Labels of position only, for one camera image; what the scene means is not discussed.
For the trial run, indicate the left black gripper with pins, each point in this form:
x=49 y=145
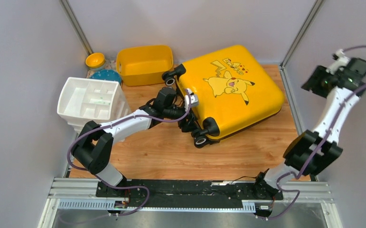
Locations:
x=186 y=127

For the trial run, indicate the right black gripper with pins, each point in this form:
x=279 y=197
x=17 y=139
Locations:
x=311 y=82

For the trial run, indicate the yellow Pikachu suitcase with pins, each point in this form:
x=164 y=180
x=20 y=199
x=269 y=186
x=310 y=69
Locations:
x=234 y=92

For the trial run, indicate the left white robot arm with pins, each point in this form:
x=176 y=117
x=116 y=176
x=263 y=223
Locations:
x=93 y=146

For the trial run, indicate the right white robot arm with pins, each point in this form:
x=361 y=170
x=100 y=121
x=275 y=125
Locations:
x=314 y=150

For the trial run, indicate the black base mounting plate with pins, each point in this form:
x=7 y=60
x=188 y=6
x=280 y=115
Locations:
x=190 y=194

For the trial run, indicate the yellow plastic basket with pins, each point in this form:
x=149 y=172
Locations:
x=141 y=66

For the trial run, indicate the teal dotted plate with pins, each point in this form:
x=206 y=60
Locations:
x=107 y=75

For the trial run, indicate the patterned cloth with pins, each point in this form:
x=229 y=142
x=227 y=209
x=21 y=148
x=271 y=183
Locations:
x=109 y=64

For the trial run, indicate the white plastic drawer organizer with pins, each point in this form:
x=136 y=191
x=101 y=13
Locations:
x=82 y=100

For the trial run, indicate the yellow bowl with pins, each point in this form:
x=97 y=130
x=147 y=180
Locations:
x=95 y=60

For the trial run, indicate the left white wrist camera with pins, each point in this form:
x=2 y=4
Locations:
x=190 y=99

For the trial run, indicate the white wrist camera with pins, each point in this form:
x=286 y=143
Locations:
x=341 y=60
x=190 y=99

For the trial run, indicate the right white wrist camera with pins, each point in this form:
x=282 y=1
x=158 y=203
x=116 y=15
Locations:
x=341 y=60

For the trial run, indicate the aluminium frame rail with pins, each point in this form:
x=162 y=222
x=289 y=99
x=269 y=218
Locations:
x=168 y=173

